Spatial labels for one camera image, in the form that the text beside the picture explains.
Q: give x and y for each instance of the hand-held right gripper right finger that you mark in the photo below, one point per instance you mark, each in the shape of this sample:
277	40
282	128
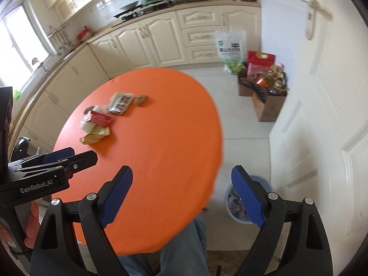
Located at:
247	197

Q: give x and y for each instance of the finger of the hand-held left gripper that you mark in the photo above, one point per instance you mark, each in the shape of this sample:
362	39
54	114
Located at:
59	153
84	159

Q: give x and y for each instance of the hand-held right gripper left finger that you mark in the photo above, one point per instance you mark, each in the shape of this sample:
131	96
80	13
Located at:
118	195

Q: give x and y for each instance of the blue waste bin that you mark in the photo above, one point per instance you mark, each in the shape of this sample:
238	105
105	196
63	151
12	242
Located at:
263	182

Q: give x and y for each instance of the yellow snack packet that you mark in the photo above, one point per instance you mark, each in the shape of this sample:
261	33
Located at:
95	136

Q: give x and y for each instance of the clear plastic bag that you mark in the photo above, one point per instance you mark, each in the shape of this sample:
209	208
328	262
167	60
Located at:
86	125

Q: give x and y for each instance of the brown earthy lump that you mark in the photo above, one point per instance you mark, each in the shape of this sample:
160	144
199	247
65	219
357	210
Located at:
88	110
141	100

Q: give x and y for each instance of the green white red-print carton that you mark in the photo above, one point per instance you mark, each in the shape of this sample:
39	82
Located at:
120	103

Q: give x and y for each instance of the person's left hand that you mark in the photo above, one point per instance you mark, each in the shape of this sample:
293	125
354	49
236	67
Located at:
31	224

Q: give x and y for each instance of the black rounded object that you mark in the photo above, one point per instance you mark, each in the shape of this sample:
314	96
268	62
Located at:
22	145

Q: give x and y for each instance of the orange round tablecloth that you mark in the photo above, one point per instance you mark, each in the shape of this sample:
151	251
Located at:
161	138

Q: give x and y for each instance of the small green item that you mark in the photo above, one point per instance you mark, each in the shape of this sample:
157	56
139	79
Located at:
16	93

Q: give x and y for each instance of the large cardboard box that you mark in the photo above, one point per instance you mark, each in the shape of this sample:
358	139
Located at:
267	109

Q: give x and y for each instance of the sink faucet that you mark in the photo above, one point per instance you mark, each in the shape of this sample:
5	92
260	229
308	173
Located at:
35	61

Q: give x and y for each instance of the small cardboard box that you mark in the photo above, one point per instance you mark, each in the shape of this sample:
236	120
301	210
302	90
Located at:
245	90

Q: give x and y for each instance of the white panel door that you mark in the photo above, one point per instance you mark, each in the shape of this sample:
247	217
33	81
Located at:
322	120

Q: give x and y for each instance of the hanging utensil rack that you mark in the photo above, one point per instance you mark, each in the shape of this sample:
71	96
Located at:
59	38

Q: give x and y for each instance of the kitchen window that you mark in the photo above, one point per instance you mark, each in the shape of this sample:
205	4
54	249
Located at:
20	43

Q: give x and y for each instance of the red bowl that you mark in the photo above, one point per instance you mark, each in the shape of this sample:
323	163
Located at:
83	34

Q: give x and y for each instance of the red gift box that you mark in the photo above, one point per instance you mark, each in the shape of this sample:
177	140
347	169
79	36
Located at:
258	57

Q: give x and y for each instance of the cream lower kitchen cabinets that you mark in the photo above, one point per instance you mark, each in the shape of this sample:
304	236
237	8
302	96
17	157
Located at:
161	40

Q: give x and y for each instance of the white green rice bag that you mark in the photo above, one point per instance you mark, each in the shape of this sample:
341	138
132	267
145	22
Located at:
231	49

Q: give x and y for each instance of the black gas hob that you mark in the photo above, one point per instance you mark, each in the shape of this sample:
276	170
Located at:
129	15

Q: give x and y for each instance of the black wok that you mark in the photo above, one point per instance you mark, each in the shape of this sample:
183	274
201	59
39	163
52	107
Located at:
130	5

